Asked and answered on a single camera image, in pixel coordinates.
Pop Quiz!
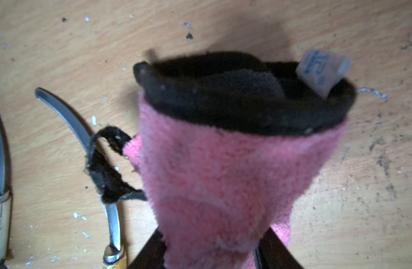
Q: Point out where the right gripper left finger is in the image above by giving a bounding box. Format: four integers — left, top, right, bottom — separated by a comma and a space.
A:
127, 229, 166, 269

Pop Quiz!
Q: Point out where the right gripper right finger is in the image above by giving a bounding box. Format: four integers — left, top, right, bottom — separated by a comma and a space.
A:
254, 228, 303, 269

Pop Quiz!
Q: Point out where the pink rag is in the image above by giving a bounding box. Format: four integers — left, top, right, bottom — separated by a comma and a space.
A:
86, 50, 356, 269

